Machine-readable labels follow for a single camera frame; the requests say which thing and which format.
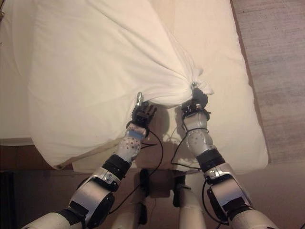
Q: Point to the mattress with white sheet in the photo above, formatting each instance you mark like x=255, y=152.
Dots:
x=228, y=78

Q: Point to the left silver robot leg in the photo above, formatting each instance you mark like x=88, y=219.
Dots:
x=126, y=220

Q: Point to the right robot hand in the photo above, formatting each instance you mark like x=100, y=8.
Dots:
x=199, y=97

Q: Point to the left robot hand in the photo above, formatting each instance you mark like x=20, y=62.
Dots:
x=144, y=112

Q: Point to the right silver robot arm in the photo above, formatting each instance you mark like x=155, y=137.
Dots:
x=214, y=171

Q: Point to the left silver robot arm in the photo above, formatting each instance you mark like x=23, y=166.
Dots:
x=100, y=188

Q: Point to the silver robot leg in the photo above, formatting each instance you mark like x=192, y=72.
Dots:
x=190, y=207
x=126, y=220

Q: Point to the right silver robot leg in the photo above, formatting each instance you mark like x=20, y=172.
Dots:
x=190, y=207

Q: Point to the white duvet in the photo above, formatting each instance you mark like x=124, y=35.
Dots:
x=100, y=66

